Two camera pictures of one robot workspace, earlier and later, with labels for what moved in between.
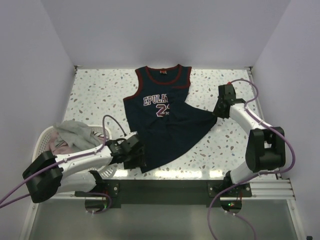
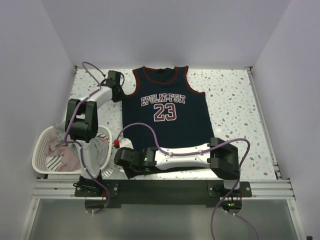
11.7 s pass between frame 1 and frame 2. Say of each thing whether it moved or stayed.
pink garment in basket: stayed
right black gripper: moved
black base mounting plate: stayed
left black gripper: moved
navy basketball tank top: moved
